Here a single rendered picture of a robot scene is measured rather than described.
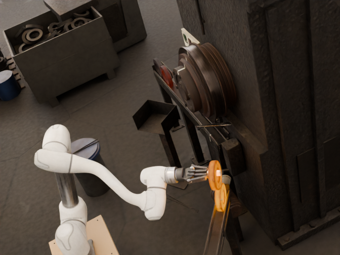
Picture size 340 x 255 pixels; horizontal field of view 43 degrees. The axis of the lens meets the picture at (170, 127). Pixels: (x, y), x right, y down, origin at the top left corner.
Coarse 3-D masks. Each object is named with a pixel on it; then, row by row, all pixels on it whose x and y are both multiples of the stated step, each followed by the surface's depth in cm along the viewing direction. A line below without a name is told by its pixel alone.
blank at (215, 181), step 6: (210, 162) 221; (216, 162) 222; (210, 168) 218; (216, 168) 221; (210, 174) 217; (216, 174) 220; (210, 180) 217; (216, 180) 219; (210, 186) 219; (216, 186) 218
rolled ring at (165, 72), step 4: (160, 68) 347; (164, 68) 339; (164, 72) 338; (168, 72) 337; (164, 76) 352; (168, 76) 337; (164, 80) 354; (168, 80) 338; (172, 80) 339; (168, 84) 345; (172, 84) 343
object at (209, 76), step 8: (184, 48) 238; (192, 48) 237; (192, 56) 230; (200, 56) 231; (200, 64) 228; (208, 64) 228; (200, 72) 228; (208, 72) 227; (208, 80) 227; (216, 80) 228; (208, 88) 227; (216, 88) 228; (216, 96) 230; (216, 104) 233; (224, 104) 235; (216, 112) 236; (224, 112) 242
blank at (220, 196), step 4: (224, 184) 238; (224, 188) 237; (216, 192) 229; (220, 192) 228; (224, 192) 237; (216, 196) 228; (220, 196) 228; (224, 196) 238; (216, 200) 228; (220, 200) 228; (224, 200) 237; (216, 204) 229; (220, 204) 228; (224, 204) 235; (216, 208) 231; (220, 208) 230; (224, 208) 235
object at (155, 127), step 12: (144, 108) 319; (156, 108) 322; (168, 108) 314; (144, 120) 322; (156, 120) 319; (168, 120) 302; (156, 132) 308; (168, 132) 319; (168, 144) 323; (168, 156) 333
